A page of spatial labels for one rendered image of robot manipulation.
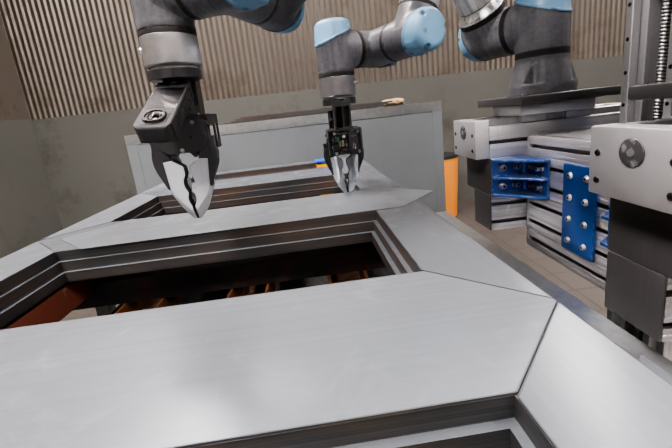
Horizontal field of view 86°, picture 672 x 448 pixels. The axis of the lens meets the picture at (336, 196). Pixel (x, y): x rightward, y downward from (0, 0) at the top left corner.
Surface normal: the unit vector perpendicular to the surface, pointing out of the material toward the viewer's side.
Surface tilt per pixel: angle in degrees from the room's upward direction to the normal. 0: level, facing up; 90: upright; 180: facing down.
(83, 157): 90
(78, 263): 90
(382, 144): 90
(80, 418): 0
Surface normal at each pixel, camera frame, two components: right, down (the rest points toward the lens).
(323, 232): 0.08, 0.21
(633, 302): -0.99, 0.11
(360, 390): -0.11, -0.97
